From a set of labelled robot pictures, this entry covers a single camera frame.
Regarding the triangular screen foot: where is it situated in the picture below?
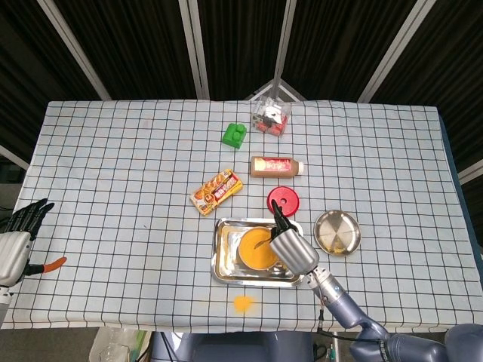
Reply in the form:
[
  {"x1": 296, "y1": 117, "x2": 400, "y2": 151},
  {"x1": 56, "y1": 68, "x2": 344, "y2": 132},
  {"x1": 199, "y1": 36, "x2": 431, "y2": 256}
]
[{"x1": 244, "y1": 78, "x2": 307, "y2": 102}]

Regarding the clear plastic box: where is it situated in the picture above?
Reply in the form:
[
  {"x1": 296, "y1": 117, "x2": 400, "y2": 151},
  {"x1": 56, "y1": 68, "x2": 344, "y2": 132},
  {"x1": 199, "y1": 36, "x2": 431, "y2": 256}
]
[{"x1": 251, "y1": 94, "x2": 294, "y2": 137}]

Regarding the clear plastic bag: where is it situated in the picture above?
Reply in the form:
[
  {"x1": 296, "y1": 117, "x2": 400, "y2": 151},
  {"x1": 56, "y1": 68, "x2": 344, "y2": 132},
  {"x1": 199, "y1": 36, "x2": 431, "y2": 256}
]
[{"x1": 88, "y1": 327, "x2": 150, "y2": 362}]

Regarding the round steel plate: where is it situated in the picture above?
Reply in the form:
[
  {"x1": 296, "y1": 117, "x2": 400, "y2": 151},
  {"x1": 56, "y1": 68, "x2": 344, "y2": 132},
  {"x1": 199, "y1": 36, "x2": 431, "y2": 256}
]
[{"x1": 313, "y1": 209, "x2": 362, "y2": 257}]

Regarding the rectangular steel tray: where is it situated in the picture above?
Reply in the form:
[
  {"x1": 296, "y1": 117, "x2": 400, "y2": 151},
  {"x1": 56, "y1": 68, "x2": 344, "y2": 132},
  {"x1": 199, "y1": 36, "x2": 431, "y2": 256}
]
[{"x1": 210, "y1": 217, "x2": 305, "y2": 288}]

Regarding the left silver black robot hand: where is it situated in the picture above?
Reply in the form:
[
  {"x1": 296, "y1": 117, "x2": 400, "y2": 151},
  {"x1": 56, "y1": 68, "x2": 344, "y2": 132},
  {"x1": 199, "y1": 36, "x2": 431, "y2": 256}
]
[{"x1": 0, "y1": 198, "x2": 68, "y2": 286}]

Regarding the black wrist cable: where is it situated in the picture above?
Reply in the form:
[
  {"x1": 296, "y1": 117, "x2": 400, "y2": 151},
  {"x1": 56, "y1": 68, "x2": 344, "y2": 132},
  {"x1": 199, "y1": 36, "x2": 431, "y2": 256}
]
[{"x1": 316, "y1": 286, "x2": 382, "y2": 344}]

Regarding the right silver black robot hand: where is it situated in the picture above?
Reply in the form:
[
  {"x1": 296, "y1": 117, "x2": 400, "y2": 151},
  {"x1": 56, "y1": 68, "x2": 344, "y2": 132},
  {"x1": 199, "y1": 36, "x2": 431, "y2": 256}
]
[{"x1": 268, "y1": 199, "x2": 319, "y2": 275}]

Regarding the white checkered tablecloth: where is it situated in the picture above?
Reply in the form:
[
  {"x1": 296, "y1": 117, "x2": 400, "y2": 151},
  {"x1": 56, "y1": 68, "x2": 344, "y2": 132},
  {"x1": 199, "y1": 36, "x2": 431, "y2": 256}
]
[{"x1": 0, "y1": 99, "x2": 483, "y2": 333}]

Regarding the bowl of orange powder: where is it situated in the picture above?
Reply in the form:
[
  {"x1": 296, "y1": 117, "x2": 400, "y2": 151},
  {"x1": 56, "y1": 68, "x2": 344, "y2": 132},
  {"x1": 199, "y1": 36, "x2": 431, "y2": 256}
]
[{"x1": 236, "y1": 227, "x2": 282, "y2": 272}]

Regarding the green toy building block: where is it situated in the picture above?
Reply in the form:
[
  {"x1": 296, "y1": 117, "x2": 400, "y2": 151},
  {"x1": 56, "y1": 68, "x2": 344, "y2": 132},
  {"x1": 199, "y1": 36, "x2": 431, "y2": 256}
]
[{"x1": 220, "y1": 122, "x2": 248, "y2": 152}]

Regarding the red round disc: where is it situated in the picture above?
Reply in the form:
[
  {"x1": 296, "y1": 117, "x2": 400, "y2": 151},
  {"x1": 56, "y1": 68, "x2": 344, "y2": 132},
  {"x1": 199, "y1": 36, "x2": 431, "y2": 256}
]
[{"x1": 266, "y1": 186, "x2": 302, "y2": 218}]

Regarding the yellow curry box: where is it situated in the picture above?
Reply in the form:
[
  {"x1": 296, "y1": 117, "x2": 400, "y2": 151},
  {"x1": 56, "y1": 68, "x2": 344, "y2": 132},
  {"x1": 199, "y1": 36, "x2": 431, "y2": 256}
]
[{"x1": 189, "y1": 168, "x2": 245, "y2": 217}]

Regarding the brown drink bottle red label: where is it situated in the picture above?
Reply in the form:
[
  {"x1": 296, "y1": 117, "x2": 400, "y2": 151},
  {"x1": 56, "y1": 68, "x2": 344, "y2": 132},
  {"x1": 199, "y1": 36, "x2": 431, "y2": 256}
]
[{"x1": 250, "y1": 155, "x2": 306, "y2": 178}]

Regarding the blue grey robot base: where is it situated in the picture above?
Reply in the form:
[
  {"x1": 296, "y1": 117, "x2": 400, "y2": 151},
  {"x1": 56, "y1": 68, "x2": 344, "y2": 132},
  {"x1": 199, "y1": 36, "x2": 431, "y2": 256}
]
[{"x1": 149, "y1": 331, "x2": 314, "y2": 362}]

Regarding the orange powder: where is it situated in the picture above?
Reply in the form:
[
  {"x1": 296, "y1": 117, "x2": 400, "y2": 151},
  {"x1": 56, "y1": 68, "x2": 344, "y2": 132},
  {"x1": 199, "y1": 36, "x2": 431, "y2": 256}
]
[{"x1": 230, "y1": 293, "x2": 261, "y2": 316}]

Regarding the white screen frame post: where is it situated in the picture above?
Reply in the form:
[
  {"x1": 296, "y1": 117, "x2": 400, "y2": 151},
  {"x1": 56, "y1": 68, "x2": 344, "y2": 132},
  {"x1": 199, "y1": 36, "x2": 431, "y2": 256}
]
[
  {"x1": 357, "y1": 0, "x2": 431, "y2": 103},
  {"x1": 177, "y1": 0, "x2": 211, "y2": 101},
  {"x1": 272, "y1": 0, "x2": 298, "y2": 101},
  {"x1": 0, "y1": 144, "x2": 30, "y2": 170},
  {"x1": 36, "y1": 0, "x2": 112, "y2": 101},
  {"x1": 457, "y1": 158, "x2": 483, "y2": 186}
]

